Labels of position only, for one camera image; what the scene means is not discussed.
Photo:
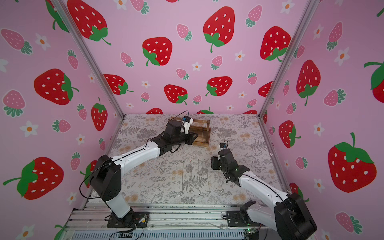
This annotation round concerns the wooden jewelry display stand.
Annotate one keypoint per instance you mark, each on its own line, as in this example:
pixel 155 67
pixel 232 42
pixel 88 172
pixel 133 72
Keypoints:
pixel 203 129

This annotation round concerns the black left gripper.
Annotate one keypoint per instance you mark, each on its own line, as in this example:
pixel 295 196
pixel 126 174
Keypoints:
pixel 189 140

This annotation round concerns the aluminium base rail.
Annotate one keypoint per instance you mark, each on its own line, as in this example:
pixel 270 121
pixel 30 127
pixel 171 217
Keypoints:
pixel 164 222

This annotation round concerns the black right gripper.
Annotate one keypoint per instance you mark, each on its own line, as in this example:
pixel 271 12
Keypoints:
pixel 218 162

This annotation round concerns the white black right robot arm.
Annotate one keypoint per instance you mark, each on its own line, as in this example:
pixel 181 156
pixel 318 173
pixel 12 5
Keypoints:
pixel 289 215

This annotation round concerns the aluminium corner post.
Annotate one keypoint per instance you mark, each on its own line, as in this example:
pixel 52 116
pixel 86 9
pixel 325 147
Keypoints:
pixel 302 26
pixel 78 38

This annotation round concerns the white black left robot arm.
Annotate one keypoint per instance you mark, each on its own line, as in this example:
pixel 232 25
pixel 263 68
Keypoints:
pixel 106 178

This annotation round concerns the aluminium corner post right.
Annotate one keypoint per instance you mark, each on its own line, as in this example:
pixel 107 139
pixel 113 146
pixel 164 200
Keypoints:
pixel 302 26

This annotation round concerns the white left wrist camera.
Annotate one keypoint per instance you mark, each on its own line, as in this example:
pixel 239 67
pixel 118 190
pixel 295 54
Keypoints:
pixel 187 121

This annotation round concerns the aluminium corner post left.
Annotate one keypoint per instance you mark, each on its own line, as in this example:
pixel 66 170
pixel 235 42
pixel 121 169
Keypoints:
pixel 78 38

